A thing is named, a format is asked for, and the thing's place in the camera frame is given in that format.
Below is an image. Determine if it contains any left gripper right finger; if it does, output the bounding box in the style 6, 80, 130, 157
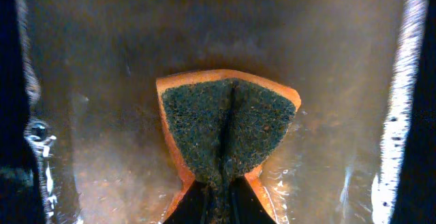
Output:
230, 177, 275, 224

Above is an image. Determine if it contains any orange green sponge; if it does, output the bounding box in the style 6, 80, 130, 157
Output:
156, 69, 301, 223

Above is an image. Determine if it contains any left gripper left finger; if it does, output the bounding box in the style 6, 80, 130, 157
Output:
163, 180, 213, 224

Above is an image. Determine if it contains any black rectangular water tray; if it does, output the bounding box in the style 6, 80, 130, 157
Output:
1, 0, 435, 224

